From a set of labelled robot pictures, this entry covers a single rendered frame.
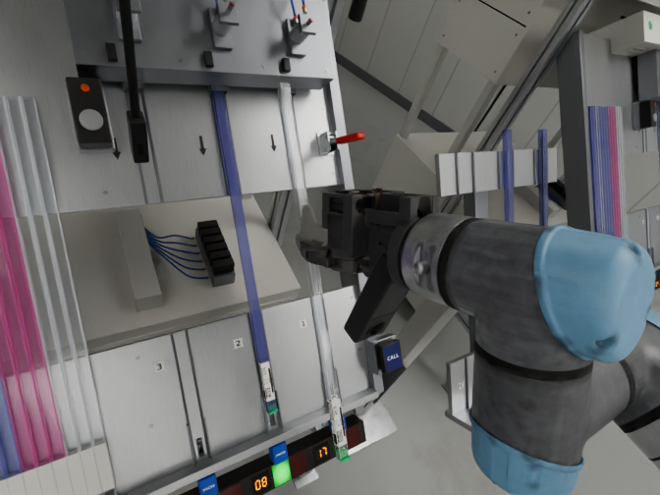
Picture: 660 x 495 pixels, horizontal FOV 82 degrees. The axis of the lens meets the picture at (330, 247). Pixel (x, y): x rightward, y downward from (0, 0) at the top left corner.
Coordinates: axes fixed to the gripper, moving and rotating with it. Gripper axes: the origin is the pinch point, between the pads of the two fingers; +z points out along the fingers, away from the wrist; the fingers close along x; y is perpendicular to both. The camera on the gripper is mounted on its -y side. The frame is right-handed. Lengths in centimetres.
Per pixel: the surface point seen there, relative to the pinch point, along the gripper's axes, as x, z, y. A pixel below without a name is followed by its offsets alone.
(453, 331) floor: -115, 62, -68
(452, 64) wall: -238, 169, 86
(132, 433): 22.9, 8.5, -24.2
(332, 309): -9.2, 8.1, -14.4
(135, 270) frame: 16.3, 43.1, -10.9
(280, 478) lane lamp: 3.5, 5.1, -39.4
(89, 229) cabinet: 23, 61, -4
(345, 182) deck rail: -14.0, 10.7, 7.0
